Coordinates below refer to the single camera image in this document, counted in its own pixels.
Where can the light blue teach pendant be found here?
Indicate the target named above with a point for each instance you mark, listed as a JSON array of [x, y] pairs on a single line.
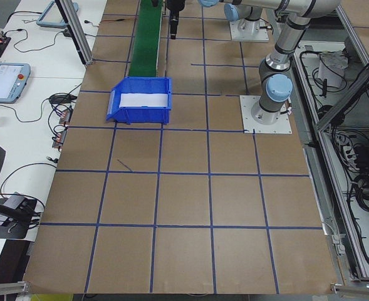
[[46, 17], [2, 81]]

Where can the short aluminium profile bar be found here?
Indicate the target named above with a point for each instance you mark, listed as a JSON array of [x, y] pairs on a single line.
[[359, 287], [5, 288]]

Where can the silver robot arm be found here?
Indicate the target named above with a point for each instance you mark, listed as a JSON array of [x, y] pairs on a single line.
[[284, 47], [250, 14]]

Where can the green conveyor belt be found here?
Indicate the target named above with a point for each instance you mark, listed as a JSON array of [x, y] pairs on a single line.
[[145, 37]]

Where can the white power strip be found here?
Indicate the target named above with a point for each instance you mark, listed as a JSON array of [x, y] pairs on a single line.
[[347, 150]]

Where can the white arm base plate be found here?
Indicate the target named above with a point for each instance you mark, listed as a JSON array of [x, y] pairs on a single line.
[[281, 125], [250, 34]]

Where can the black power adapter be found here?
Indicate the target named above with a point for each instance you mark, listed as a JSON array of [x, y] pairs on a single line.
[[59, 98]]

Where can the white foam liner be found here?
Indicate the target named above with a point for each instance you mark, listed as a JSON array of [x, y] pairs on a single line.
[[143, 100]]

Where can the white paper-wrapped box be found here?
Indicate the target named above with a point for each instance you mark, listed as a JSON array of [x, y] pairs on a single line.
[[329, 75]]

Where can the small circuit board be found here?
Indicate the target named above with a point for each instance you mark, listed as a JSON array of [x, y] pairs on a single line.
[[65, 116], [59, 139]]

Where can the aluminium profile post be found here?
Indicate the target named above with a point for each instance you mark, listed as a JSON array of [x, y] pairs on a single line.
[[77, 37]]

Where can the blue plastic storage bin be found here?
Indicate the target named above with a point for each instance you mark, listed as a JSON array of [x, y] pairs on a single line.
[[140, 116]]

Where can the V-shaped metal bar frame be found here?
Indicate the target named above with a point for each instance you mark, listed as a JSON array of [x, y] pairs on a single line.
[[320, 188]]

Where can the white side desk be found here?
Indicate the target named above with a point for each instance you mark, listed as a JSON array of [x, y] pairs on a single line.
[[24, 147]]

